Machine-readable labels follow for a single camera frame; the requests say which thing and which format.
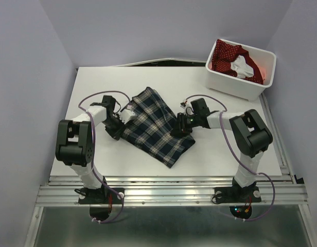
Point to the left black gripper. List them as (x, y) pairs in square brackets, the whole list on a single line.
[(116, 134)]

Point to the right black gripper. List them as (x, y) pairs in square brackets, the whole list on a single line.
[(181, 128)]

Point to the navy plaid pleated skirt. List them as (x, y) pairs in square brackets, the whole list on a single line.
[(150, 130)]

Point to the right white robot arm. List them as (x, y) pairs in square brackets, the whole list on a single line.
[(246, 135)]

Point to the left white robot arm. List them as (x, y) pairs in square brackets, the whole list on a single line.
[(75, 145)]

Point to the white plastic bin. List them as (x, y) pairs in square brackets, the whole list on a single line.
[(266, 62)]

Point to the white garment in bin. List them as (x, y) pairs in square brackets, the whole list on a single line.
[(242, 69)]

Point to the red polka dot skirt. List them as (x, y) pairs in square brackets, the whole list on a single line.
[(225, 53)]

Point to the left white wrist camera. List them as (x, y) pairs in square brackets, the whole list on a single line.
[(126, 116)]

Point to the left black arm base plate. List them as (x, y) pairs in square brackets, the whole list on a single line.
[(101, 202)]

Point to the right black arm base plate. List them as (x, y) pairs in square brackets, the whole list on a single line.
[(237, 194)]

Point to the aluminium rail frame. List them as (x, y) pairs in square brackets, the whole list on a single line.
[(177, 211)]

